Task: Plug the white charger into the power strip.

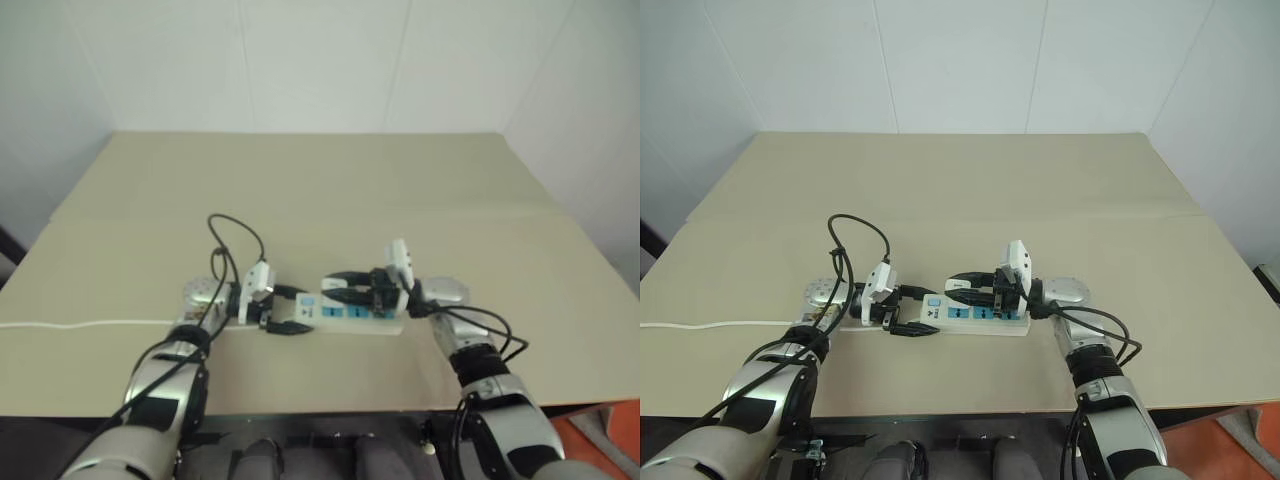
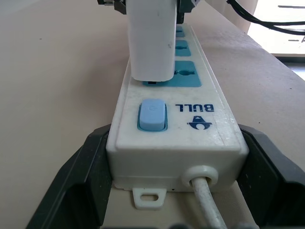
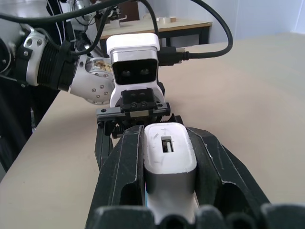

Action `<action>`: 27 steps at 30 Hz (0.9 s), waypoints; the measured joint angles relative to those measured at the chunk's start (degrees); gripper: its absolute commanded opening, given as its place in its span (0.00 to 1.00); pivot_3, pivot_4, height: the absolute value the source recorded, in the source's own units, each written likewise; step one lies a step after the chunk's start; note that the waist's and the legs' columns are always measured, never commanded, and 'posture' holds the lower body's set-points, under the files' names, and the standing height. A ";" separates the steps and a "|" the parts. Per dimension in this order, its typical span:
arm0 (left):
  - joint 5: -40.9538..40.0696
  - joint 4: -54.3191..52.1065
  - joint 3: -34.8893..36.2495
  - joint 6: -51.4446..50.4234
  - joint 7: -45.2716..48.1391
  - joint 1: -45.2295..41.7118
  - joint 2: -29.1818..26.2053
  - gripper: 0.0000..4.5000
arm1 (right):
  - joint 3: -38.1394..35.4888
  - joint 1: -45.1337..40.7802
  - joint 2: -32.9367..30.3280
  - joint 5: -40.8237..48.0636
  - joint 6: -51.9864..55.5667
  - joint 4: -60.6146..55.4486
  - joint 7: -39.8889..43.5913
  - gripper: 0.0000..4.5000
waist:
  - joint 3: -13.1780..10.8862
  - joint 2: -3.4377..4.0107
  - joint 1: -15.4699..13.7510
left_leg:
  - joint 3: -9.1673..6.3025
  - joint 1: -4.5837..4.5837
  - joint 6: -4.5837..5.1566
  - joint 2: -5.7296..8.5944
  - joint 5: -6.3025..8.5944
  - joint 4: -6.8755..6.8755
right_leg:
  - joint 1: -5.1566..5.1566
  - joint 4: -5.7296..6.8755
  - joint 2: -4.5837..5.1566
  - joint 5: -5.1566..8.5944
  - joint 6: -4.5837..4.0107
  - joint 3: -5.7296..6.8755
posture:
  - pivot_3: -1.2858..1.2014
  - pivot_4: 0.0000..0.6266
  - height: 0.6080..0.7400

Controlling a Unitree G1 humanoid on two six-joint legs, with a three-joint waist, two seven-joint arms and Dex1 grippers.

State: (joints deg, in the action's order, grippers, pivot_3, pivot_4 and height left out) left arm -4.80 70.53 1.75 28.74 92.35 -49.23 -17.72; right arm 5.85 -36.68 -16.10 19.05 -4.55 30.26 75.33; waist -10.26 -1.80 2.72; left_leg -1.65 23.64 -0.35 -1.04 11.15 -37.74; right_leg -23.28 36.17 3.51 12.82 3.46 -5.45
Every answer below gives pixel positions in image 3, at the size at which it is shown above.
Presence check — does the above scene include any black camera cable with plug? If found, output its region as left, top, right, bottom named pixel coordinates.
left=159, top=0, right=234, bottom=66

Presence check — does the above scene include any white charger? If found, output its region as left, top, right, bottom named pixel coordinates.
left=143, top=122, right=200, bottom=225

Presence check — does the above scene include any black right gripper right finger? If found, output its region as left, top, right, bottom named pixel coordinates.
left=187, top=127, right=271, bottom=217

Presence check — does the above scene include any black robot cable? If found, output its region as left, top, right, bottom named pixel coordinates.
left=0, top=0, right=135, bottom=25
left=140, top=0, right=160, bottom=38

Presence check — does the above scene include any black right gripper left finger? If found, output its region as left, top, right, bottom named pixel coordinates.
left=85, top=124, right=147, bottom=229

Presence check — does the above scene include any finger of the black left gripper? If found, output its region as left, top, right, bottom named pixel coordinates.
left=164, top=114, right=185, bottom=126
left=94, top=120, right=114, bottom=169

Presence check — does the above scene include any wooden background table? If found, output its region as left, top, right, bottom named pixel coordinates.
left=99, top=18, right=213, bottom=52

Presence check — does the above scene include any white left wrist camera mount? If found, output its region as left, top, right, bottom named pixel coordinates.
left=105, top=32, right=165, bottom=108

